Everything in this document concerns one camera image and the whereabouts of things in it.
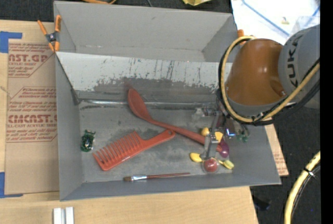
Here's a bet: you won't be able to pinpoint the red-handled paintbrush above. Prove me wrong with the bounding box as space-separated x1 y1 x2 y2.
123 172 191 182

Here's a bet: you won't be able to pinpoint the red plastic comb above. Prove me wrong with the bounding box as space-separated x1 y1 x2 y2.
92 128 176 172

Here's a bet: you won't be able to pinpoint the grey metal bin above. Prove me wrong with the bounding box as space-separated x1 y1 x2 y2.
53 1 282 202

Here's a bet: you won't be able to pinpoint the red plastic spoon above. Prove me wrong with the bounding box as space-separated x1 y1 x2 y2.
126 88 222 152

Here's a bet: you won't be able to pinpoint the brown cardboard board, red print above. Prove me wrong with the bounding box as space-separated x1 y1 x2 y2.
0 19 289 199

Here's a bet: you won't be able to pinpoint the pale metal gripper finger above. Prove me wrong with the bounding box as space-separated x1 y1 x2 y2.
203 132 213 160
211 132 220 158

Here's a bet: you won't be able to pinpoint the yellow, purple and red toy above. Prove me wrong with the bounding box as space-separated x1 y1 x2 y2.
189 126 235 174

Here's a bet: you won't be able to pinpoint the small green toy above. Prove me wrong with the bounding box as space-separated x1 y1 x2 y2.
80 129 96 152

